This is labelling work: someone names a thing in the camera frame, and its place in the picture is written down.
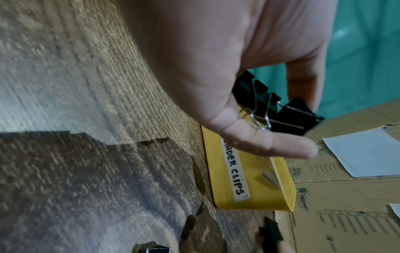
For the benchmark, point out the person's left hand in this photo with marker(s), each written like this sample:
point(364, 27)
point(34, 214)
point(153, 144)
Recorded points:
point(203, 49)

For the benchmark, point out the bunch of black binder clips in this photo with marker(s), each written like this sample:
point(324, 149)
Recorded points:
point(290, 118)

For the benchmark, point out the yellow divided bin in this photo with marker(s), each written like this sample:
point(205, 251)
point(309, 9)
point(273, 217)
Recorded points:
point(218, 192)

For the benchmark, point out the small black binder clip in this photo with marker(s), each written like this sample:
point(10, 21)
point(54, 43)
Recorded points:
point(153, 248)
point(270, 233)

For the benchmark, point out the large printed cardboard box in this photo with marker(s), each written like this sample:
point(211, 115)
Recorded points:
point(343, 222)

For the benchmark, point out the green cloth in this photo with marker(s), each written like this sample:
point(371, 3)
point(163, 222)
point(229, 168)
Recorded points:
point(362, 61)

